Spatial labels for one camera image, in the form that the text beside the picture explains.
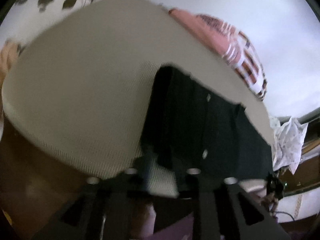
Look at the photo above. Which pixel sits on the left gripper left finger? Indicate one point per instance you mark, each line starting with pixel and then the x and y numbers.
pixel 116 208

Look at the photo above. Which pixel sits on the white patterned crumpled cloth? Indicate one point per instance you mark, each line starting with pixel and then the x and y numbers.
pixel 288 142

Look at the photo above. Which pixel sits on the beige mattress cover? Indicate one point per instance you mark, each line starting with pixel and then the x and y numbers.
pixel 80 91

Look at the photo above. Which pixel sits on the black pants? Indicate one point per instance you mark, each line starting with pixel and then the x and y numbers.
pixel 188 126

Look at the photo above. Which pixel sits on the floral white pillow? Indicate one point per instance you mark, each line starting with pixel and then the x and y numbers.
pixel 26 20

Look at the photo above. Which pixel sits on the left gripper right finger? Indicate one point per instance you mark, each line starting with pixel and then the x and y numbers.
pixel 222 209

